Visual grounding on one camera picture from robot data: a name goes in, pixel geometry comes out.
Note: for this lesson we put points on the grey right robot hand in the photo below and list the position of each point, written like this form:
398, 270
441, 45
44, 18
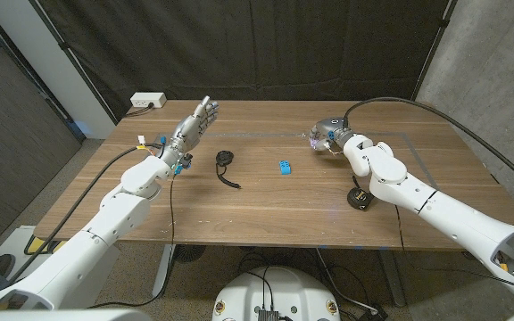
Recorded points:
330, 131

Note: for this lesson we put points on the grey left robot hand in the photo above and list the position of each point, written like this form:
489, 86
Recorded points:
188, 134

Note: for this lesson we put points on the blue lego block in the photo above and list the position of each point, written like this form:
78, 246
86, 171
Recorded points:
285, 167

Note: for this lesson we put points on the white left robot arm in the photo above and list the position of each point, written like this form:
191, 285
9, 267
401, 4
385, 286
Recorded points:
114, 218

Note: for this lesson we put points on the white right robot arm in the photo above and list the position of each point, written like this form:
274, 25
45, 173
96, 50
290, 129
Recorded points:
440, 209

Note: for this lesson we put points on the white power outlet strip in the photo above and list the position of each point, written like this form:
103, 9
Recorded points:
147, 99

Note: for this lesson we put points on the black tape measure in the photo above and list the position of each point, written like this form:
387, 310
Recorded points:
356, 198

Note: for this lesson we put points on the black backdrop curtain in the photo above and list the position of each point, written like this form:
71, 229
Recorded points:
257, 44

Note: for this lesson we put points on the black round floor fan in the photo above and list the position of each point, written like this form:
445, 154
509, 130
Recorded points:
190, 252

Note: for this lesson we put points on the black backdrop stand pole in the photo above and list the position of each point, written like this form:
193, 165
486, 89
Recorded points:
431, 55
78, 67

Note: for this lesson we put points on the grey table leg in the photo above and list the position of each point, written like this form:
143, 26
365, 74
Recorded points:
393, 281
164, 272

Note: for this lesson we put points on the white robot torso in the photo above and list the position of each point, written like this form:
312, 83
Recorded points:
279, 290

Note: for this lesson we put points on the black power adapter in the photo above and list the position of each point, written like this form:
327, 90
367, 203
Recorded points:
373, 313

